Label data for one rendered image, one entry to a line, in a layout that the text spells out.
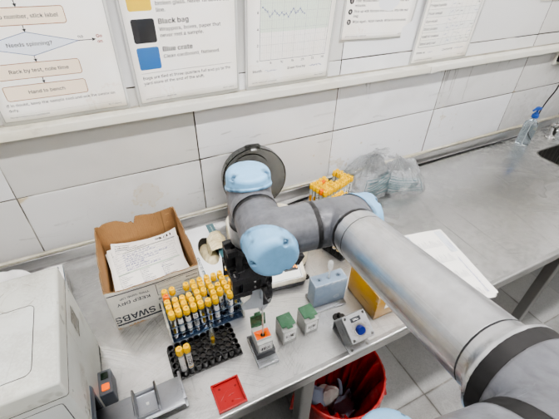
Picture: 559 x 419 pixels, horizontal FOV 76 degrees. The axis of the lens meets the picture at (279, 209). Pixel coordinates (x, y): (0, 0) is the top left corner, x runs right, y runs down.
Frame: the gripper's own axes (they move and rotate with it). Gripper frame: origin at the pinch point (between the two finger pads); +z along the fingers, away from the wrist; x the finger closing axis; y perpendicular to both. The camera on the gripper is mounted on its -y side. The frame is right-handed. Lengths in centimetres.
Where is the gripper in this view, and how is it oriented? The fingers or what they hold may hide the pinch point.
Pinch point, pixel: (261, 302)
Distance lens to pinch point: 83.1
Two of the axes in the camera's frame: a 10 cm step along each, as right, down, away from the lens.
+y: -9.1, 2.4, -3.3
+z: -0.2, 7.9, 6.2
